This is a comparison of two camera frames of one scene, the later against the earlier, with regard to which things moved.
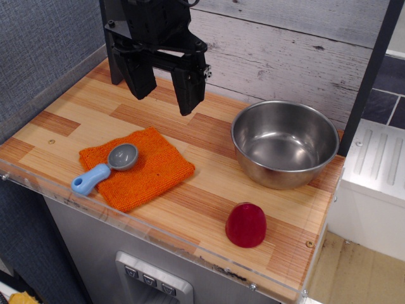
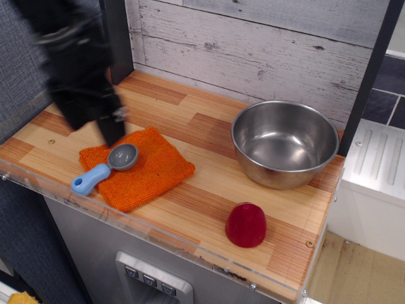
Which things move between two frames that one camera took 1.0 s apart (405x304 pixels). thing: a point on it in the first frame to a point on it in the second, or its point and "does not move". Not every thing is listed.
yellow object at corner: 22,297 does not move
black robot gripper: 162,29 to 75,38
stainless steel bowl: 283,144 does not move
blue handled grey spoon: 122,157 does not move
